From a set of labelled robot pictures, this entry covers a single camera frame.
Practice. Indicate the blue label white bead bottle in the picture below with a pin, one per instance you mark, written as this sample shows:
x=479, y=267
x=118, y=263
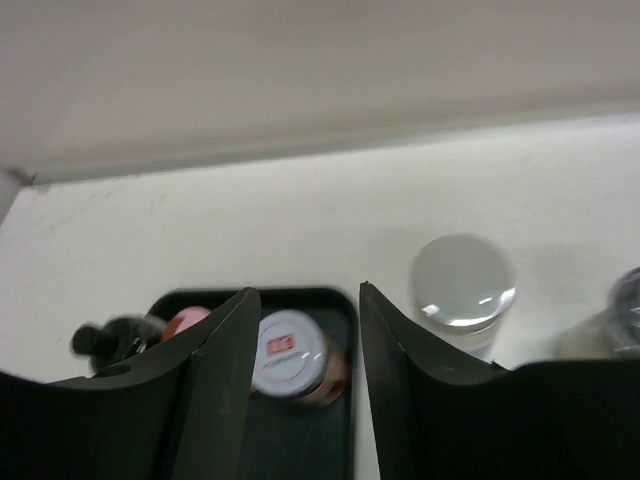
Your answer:
x=461, y=287

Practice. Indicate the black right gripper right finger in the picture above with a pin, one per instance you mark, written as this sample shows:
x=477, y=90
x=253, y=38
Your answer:
x=440, y=413

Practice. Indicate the black pump cap spice bottle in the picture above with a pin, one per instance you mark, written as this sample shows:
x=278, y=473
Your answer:
x=119, y=339

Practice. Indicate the black cap grinder bottle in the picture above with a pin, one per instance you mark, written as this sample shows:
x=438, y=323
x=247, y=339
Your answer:
x=611, y=334

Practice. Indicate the white lid red label jar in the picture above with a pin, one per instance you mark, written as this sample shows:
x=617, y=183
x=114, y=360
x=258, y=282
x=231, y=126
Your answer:
x=296, y=361

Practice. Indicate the black plastic tray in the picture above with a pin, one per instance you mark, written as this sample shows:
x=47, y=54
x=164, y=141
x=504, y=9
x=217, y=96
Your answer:
x=300, y=430

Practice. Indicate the pink cap spice bottle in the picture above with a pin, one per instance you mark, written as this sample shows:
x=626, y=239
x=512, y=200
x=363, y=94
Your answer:
x=183, y=320

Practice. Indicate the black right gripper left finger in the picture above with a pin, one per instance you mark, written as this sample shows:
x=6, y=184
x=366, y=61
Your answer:
x=111, y=426

